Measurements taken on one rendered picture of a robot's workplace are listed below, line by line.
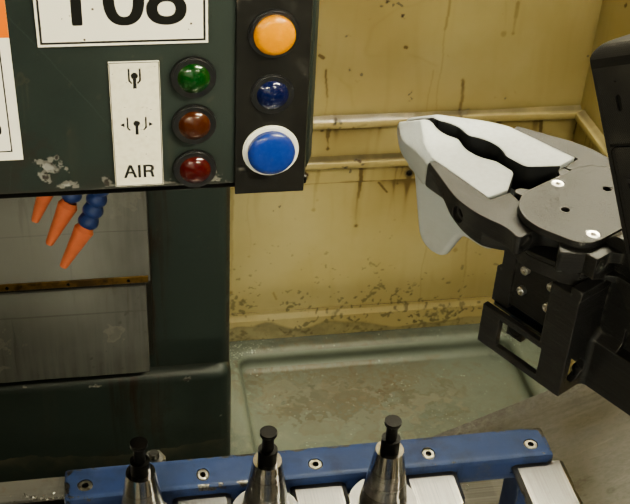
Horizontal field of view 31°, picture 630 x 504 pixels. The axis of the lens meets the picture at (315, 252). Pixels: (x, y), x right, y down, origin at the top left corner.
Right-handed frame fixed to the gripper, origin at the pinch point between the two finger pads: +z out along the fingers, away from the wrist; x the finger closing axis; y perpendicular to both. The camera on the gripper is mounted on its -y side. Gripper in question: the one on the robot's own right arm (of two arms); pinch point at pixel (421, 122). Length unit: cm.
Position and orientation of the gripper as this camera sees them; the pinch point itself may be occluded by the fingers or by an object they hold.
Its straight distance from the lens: 59.0
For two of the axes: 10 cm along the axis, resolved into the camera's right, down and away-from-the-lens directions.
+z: -6.4, -4.7, 6.1
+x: 7.7, -3.4, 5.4
